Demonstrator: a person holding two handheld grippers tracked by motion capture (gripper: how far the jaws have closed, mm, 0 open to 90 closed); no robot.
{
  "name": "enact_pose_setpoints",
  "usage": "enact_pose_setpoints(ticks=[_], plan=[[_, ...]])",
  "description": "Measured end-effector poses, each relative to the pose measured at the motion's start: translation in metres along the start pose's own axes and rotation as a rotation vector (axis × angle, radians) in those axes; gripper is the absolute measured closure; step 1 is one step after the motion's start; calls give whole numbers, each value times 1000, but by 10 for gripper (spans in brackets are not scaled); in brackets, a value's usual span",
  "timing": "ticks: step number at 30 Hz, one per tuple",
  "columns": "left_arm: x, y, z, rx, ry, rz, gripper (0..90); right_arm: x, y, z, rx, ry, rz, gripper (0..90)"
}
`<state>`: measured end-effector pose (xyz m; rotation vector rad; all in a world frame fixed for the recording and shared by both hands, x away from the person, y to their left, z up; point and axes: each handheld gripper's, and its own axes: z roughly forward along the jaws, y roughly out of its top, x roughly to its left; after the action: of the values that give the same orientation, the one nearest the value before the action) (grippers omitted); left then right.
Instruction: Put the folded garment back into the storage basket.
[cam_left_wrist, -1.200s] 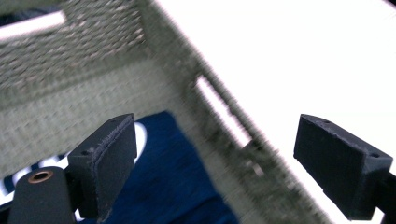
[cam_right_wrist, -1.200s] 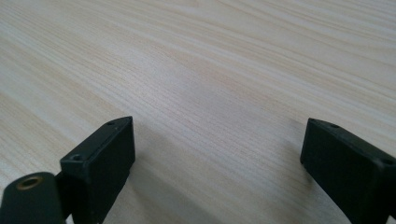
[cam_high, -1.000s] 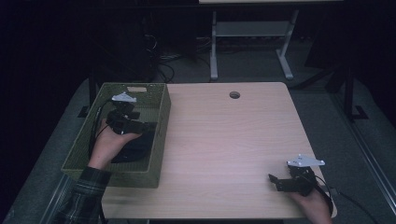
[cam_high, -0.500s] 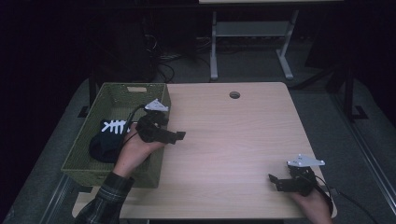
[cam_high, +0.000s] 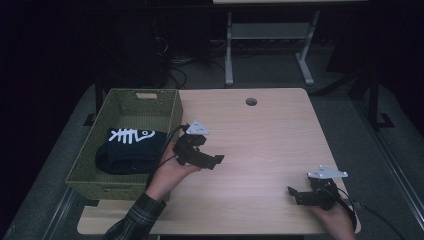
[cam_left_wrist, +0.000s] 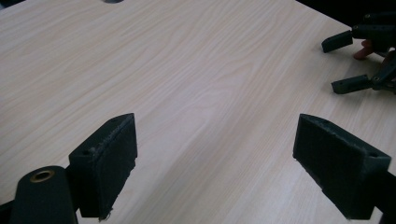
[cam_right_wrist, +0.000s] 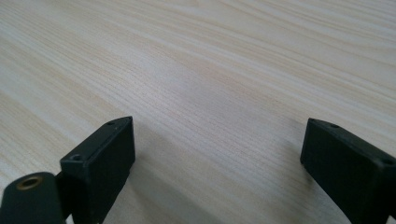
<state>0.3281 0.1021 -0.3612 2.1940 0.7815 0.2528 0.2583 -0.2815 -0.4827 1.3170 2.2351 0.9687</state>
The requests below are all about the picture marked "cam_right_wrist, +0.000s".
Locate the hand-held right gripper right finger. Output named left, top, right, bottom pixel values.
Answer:
left=300, top=117, right=396, bottom=224

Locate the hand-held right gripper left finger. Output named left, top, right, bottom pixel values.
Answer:
left=59, top=115, right=136, bottom=224

